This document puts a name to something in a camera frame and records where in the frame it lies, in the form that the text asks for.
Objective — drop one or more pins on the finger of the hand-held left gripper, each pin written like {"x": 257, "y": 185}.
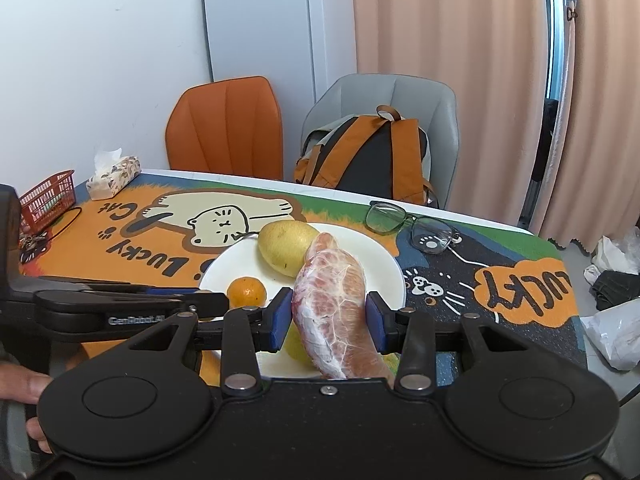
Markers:
{"x": 170, "y": 290}
{"x": 210, "y": 305}

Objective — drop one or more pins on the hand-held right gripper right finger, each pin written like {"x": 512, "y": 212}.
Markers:
{"x": 376, "y": 322}

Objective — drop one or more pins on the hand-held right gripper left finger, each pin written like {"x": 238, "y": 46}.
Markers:
{"x": 280, "y": 320}

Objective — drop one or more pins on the mandarin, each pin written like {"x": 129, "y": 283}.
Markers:
{"x": 246, "y": 292}

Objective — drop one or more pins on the yellow pear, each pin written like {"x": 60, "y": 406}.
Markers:
{"x": 300, "y": 352}
{"x": 282, "y": 247}

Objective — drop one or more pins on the peeled pomelo segment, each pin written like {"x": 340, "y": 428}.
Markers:
{"x": 335, "y": 300}

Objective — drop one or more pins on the white plate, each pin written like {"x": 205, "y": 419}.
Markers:
{"x": 380, "y": 260}

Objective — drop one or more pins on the person's left hand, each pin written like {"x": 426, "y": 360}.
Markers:
{"x": 25, "y": 385}

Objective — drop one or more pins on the red plastic basket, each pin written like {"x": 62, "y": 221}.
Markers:
{"x": 47, "y": 200}

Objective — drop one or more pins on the eyeglasses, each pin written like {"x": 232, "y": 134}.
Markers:
{"x": 411, "y": 220}

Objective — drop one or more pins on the patterned tissue box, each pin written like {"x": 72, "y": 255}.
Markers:
{"x": 115, "y": 177}

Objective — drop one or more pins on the cat printed table mat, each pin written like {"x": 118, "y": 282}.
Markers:
{"x": 500, "y": 270}

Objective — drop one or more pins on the orange grey backpack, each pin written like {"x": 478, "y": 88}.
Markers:
{"x": 370, "y": 160}

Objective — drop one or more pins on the orange chair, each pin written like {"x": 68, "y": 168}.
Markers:
{"x": 225, "y": 125}

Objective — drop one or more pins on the grey chair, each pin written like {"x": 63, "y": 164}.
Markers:
{"x": 425, "y": 100}

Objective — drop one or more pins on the white plastic bag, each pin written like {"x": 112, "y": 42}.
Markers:
{"x": 617, "y": 335}
{"x": 612, "y": 255}

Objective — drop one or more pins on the black cloth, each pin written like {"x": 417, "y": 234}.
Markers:
{"x": 617, "y": 287}

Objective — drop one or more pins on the pink curtain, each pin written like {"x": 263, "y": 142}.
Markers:
{"x": 605, "y": 110}
{"x": 450, "y": 60}

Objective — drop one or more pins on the white fridge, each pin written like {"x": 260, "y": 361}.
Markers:
{"x": 260, "y": 25}

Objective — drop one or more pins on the glass door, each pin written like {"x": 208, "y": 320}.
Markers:
{"x": 555, "y": 35}

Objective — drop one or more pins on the black hair clip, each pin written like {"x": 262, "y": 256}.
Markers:
{"x": 571, "y": 13}

